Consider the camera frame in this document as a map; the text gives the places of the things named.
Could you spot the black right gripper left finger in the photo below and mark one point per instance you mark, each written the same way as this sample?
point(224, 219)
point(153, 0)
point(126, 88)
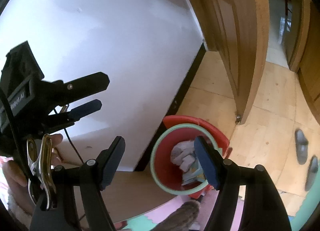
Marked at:
point(95, 176)

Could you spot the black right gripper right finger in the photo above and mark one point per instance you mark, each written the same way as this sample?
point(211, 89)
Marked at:
point(226, 177)

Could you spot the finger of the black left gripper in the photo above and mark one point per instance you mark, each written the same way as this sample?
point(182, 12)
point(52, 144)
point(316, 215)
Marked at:
point(56, 122)
point(60, 93)

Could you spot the light blue tissue pack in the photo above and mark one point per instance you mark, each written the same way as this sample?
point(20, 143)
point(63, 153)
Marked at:
point(194, 174)

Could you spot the white tissue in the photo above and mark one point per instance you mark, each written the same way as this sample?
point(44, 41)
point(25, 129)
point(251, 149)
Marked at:
point(182, 155)

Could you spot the red trash bin green rim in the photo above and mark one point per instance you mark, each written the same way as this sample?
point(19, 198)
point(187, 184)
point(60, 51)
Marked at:
point(174, 164)

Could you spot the person left hand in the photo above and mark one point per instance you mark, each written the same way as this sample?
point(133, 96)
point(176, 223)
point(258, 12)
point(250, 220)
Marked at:
point(15, 175)

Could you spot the silver metal spring clamp right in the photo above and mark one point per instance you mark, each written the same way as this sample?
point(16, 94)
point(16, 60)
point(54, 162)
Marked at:
point(40, 166)

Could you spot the grey slipper upper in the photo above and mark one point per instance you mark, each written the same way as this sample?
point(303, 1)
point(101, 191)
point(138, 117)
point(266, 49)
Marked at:
point(301, 146)

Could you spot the grey slipper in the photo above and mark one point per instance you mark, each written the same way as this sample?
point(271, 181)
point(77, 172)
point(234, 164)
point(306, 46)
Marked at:
point(301, 146)
point(312, 172)

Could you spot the grey slipper lower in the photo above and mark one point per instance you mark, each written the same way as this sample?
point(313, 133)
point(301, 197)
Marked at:
point(312, 172)

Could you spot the wooden door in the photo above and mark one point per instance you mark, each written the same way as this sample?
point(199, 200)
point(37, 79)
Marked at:
point(238, 30)

